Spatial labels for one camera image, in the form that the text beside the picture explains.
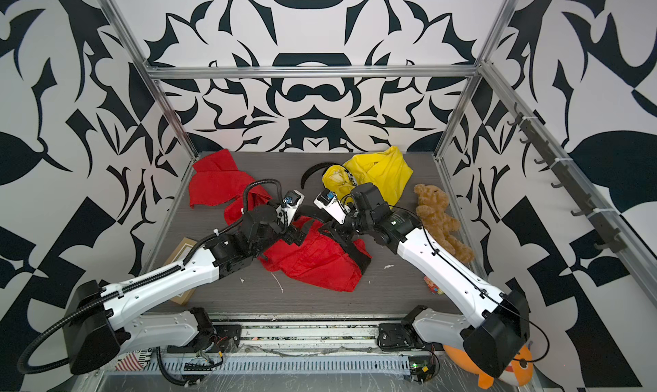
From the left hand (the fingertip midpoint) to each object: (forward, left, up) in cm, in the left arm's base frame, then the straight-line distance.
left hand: (296, 205), depth 76 cm
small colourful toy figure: (-19, -41, -20) cm, 50 cm away
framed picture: (-5, +43, -22) cm, 49 cm away
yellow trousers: (+25, -34, -15) cm, 44 cm away
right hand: (-5, -8, 0) cm, 9 cm away
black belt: (-11, -9, +7) cm, 16 cm away
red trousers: (-9, -2, -12) cm, 15 cm away
